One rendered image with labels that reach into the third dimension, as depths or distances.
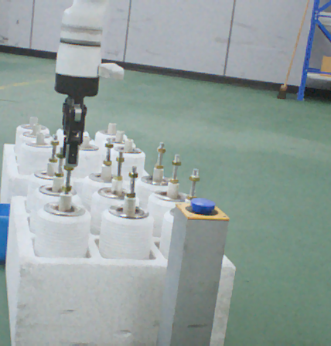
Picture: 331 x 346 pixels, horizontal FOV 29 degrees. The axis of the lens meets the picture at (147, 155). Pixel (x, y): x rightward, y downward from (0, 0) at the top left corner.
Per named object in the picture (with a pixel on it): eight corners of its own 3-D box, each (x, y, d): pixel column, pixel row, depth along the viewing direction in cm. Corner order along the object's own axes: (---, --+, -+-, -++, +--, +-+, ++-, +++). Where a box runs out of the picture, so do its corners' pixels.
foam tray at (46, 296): (166, 272, 157) (175, 202, 153) (222, 355, 120) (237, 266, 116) (5, 269, 147) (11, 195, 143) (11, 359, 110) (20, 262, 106)
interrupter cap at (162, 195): (146, 193, 132) (147, 190, 132) (175, 191, 137) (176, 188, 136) (166, 205, 126) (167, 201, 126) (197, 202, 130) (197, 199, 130)
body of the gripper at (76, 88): (54, 66, 112) (49, 118, 114) (57, 70, 104) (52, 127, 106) (97, 69, 113) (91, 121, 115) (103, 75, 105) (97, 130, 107)
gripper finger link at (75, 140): (69, 133, 107) (66, 162, 108) (70, 137, 104) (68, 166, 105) (78, 133, 108) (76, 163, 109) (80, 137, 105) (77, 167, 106)
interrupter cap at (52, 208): (40, 215, 110) (40, 212, 110) (46, 203, 118) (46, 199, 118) (83, 220, 111) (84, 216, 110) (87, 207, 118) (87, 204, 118)
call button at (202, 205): (209, 209, 104) (210, 198, 104) (217, 218, 100) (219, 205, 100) (185, 208, 103) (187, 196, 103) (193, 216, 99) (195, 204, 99)
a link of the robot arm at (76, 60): (124, 81, 106) (128, 44, 105) (56, 75, 103) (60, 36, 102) (117, 76, 114) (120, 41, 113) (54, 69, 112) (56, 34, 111)
